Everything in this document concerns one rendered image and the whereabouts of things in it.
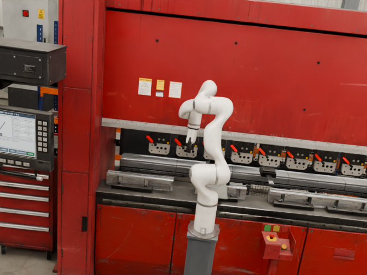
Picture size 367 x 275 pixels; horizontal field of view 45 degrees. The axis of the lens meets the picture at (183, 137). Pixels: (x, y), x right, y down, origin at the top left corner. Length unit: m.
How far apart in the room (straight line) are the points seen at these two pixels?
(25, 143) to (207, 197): 1.09
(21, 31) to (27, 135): 5.19
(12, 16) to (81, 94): 4.97
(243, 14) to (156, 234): 1.70
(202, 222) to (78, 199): 1.03
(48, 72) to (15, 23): 5.28
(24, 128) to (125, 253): 1.35
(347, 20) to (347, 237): 1.55
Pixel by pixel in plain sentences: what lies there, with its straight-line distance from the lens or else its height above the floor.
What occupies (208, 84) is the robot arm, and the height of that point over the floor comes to 1.83.
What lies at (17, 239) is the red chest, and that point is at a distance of 4.04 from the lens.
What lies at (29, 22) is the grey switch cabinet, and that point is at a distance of 7.70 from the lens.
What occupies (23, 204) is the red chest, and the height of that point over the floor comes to 0.54.
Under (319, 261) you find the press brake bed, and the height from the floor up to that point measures 0.50.
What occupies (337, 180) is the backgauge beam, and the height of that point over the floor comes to 0.98.
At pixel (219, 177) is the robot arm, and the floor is 1.38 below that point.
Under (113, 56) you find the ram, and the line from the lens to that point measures 3.07.
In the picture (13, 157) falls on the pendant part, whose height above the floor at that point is 1.30.
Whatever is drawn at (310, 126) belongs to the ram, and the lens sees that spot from 3.21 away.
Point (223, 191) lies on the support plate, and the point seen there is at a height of 1.00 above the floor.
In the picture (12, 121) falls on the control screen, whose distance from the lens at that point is 2.71.
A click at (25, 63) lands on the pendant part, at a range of 2.60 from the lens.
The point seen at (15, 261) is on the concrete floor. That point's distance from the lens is 4.13.
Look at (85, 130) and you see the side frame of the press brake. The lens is 3.02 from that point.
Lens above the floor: 2.39
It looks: 20 degrees down
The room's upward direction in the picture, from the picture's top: 6 degrees clockwise
